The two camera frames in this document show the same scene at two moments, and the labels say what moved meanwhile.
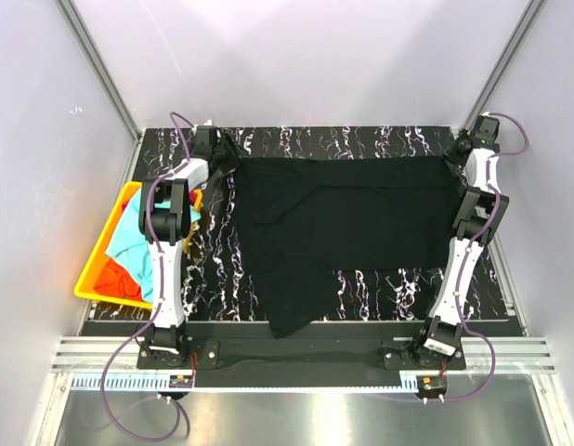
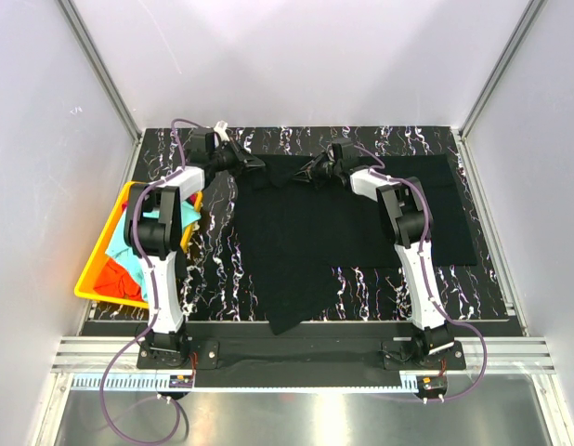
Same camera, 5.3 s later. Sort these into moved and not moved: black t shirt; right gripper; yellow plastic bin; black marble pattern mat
Moved: right gripper
Not moved: yellow plastic bin; black marble pattern mat; black t shirt
